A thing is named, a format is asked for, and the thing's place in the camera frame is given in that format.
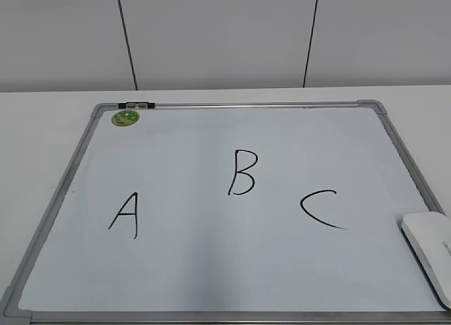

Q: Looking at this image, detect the white whiteboard eraser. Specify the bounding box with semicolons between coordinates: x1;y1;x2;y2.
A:
401;211;450;308

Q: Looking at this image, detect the green round magnet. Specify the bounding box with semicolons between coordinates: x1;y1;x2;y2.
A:
111;109;140;127

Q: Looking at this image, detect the black grey board hanger clip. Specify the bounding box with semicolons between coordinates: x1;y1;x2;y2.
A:
118;102;156;110

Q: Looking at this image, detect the white whiteboard grey frame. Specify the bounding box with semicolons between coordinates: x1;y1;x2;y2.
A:
1;100;450;324

